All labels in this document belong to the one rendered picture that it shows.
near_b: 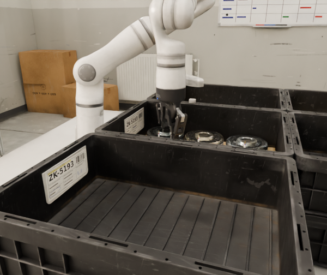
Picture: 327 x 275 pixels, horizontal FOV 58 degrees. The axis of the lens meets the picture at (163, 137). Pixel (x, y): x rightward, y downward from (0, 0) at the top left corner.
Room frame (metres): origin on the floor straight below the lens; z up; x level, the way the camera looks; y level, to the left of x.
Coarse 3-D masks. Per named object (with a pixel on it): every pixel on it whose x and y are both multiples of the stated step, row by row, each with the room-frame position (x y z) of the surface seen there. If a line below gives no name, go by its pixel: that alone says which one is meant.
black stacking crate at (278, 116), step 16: (144, 112) 0.84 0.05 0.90; (192, 112) 0.81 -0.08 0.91; (208, 112) 0.80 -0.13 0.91; (224, 112) 0.78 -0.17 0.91; (240, 112) 0.77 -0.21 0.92; (256, 112) 0.76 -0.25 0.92; (112, 128) 0.65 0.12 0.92; (144, 128) 0.83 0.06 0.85; (192, 128) 0.81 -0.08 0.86; (208, 128) 0.80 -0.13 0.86; (224, 128) 0.78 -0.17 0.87; (240, 128) 0.77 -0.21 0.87; (256, 128) 0.76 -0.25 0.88; (272, 128) 0.74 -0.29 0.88; (272, 144) 0.74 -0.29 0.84
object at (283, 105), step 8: (248, 88) 1.05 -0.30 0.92; (256, 88) 1.05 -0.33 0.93; (264, 88) 1.04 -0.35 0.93; (272, 88) 1.03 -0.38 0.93; (280, 88) 1.03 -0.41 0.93; (152, 96) 0.91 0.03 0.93; (280, 96) 0.91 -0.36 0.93; (216, 104) 0.81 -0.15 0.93; (224, 104) 0.81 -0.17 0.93; (280, 104) 0.82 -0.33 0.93
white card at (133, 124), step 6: (132, 114) 0.76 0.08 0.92; (138, 114) 0.79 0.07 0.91; (126, 120) 0.72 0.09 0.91; (132, 120) 0.75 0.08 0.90; (138, 120) 0.79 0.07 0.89; (126, 126) 0.72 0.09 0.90; (132, 126) 0.75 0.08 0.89; (138, 126) 0.79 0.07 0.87; (126, 132) 0.71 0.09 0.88; (132, 132) 0.75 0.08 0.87
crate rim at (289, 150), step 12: (132, 108) 0.77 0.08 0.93; (216, 108) 0.79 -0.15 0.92; (228, 108) 0.78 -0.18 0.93; (240, 108) 0.77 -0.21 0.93; (252, 108) 0.77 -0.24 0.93; (288, 120) 0.67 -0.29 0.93; (108, 132) 0.58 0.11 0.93; (288, 132) 0.58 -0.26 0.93; (204, 144) 0.52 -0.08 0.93; (216, 144) 0.52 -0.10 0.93; (288, 144) 0.52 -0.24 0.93; (288, 156) 0.47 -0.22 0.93
